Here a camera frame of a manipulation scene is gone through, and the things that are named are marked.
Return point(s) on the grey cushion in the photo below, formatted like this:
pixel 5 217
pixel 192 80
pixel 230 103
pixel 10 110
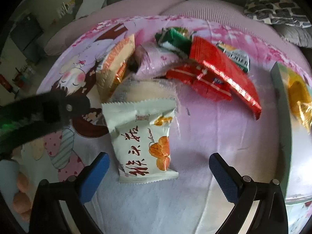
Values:
pixel 300 37

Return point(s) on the dark green snack packet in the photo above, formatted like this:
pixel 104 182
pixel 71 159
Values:
pixel 175 39

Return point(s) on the pink knitted sofa cover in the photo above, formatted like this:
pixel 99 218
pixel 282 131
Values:
pixel 212 10

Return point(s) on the orange cream cake packet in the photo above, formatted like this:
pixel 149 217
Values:
pixel 111 70

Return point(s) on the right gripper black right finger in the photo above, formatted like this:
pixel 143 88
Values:
pixel 242 191

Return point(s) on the red patterned long packet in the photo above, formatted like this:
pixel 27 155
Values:
pixel 204 53

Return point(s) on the green white cracker packet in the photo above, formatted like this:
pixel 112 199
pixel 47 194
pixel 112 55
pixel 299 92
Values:
pixel 239 57

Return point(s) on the pink cartoon girl cloth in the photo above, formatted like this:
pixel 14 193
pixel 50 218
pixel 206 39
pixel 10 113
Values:
pixel 191 203

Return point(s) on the light grey square pillow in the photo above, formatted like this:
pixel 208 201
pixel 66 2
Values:
pixel 88 7

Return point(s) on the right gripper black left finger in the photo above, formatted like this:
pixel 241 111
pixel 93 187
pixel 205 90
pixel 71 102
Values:
pixel 47 215

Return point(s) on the clear plastic pastry packet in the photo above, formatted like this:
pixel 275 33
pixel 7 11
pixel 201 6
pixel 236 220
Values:
pixel 143 97

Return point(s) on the white persimmon snack packet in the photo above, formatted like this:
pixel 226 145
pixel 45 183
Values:
pixel 141 146

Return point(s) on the teal rimmed white tray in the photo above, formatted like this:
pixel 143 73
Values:
pixel 294 160

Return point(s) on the black white patterned pillow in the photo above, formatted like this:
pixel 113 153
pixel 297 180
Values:
pixel 277 12

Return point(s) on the pink wafer snack packet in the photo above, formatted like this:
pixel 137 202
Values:
pixel 154 61

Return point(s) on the yellow soft bread packet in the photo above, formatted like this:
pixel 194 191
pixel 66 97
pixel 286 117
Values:
pixel 299 99

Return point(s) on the red white-striped snack packet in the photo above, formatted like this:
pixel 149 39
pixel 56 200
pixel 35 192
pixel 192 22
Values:
pixel 201 81

